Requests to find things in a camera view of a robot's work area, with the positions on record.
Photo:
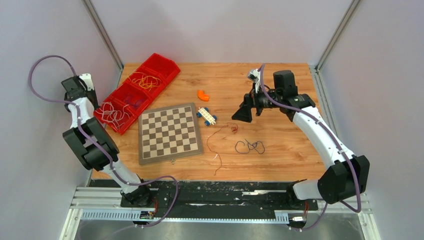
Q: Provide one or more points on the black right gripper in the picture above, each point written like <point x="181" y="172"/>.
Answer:
<point x="251" y="101"/>

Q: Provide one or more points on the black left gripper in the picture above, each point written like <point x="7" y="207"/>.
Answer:
<point x="92" y="92"/>

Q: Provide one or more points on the orange pipe elbow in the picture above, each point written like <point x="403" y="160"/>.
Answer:
<point x="203" y="96"/>

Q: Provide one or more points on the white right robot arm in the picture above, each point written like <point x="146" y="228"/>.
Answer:
<point x="346" y="173"/>

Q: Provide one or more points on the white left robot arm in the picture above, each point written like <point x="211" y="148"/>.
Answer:
<point x="91" y="143"/>

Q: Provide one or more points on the red plastic bin tray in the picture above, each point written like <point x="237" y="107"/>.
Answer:
<point x="125" y="104"/>

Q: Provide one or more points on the white blue toy car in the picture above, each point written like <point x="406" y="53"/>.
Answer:
<point x="209" y="119"/>

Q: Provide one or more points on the wooden chessboard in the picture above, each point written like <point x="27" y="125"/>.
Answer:
<point x="169" y="133"/>

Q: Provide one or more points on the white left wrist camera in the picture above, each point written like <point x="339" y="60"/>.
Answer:
<point x="87" y="79"/>

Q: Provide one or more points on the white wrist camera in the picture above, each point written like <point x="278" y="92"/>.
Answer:
<point x="255" y="76"/>
<point x="87" y="79"/>

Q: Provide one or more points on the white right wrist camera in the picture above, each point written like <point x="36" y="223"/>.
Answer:
<point x="255" y="76"/>

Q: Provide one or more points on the aluminium frame rail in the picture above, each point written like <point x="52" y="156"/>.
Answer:
<point x="101" y="203"/>

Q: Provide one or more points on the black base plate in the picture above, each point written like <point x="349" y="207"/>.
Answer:
<point x="224" y="200"/>

